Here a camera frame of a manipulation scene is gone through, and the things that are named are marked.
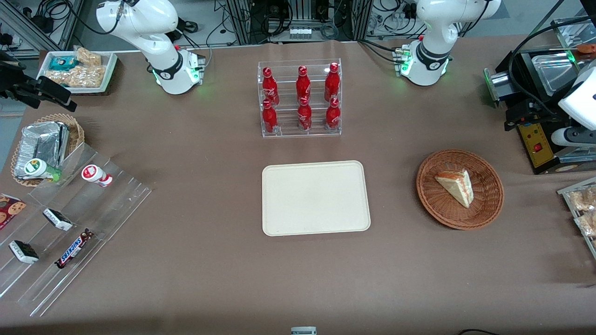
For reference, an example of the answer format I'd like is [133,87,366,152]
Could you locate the beige plastic tray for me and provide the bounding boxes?
[262,161,372,237]

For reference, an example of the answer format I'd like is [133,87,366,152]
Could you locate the large silver foil pack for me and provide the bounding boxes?
[14,122,63,180]

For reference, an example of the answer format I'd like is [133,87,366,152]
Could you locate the clear acrylic stepped shelf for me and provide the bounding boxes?
[0,142,153,317]

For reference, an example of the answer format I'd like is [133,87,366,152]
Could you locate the red cola bottle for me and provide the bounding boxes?
[262,67,280,106]
[298,96,313,131]
[296,66,312,101]
[325,62,341,102]
[325,98,341,129]
[262,100,278,134]

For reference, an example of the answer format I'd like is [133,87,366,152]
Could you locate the brown round wicker basket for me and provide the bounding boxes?
[416,149,505,231]

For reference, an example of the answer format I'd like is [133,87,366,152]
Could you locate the red cookie package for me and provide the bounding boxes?
[0,194,27,230]

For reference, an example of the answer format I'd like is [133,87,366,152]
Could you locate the triangular sandwich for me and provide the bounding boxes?
[434,169,474,208]

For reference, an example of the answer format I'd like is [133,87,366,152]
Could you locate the black food warmer machine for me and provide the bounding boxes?
[484,19,596,175]

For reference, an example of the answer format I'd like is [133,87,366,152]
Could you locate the red-lidded white yoghurt bottle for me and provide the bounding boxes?
[81,164,113,188]

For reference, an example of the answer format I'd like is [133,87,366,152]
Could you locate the clear bag of rice crackers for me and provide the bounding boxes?
[569,186,596,213]
[575,212,596,236]

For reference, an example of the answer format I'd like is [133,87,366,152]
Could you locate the white rectangular snack tray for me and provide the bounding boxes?
[36,50,118,94]

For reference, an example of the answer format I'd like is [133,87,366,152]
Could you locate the narrow silver foil pack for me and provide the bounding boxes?
[56,123,71,168]

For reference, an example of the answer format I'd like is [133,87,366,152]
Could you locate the light wicker basket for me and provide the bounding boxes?
[10,113,85,188]

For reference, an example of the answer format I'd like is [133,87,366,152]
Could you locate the brown Snickers bar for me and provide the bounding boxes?
[55,228,95,269]

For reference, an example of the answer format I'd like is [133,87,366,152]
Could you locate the small peanut snack bag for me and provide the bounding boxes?
[74,47,102,67]

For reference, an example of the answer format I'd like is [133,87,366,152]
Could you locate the clear acrylic bottle rack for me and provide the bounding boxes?
[257,59,342,138]

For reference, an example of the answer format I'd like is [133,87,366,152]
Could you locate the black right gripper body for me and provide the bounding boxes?
[0,50,28,100]

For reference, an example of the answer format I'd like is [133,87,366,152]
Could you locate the aluminium frame rail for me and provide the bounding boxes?
[0,0,84,51]

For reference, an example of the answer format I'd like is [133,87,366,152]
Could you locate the aluminium equipment rack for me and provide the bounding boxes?
[226,0,373,45]

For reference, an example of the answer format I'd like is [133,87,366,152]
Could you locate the teal snack package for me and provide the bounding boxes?
[49,56,78,72]

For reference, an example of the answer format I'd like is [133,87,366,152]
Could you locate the black and white snack bar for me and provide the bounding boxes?
[9,240,40,265]
[43,208,74,232]

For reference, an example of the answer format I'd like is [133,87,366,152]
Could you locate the green-lidded white yoghurt bottle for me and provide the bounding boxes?
[24,158,62,182]

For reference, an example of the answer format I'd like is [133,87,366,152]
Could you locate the grey tray with snacks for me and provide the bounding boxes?
[557,177,596,260]

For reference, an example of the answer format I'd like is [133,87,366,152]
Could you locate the large peanut snack bag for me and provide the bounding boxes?
[45,65,107,88]

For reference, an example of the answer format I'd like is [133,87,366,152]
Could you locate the steel food pan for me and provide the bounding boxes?
[532,50,582,96]

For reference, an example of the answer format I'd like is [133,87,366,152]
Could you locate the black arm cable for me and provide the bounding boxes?
[508,18,596,117]

